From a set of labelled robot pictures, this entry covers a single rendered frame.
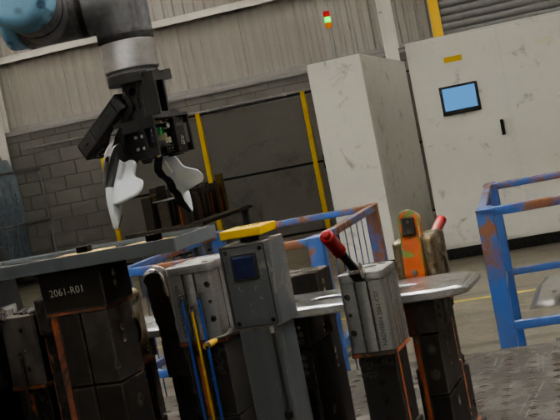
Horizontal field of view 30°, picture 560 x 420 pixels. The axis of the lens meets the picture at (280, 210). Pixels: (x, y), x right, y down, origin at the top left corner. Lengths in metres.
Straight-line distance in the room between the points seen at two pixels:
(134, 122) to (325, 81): 8.30
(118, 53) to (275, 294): 0.37
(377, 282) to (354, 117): 8.14
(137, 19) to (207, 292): 0.42
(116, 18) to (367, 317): 0.54
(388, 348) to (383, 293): 0.08
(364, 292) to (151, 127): 0.38
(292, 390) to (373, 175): 8.23
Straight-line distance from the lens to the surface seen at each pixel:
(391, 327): 1.49
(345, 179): 9.64
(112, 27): 1.40
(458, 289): 1.59
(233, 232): 1.36
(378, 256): 4.64
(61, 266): 1.44
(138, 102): 1.40
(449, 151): 9.53
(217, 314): 1.56
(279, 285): 1.37
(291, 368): 1.39
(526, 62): 9.51
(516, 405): 2.04
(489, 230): 3.45
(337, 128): 9.63
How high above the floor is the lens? 1.25
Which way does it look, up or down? 3 degrees down
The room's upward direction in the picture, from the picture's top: 11 degrees counter-clockwise
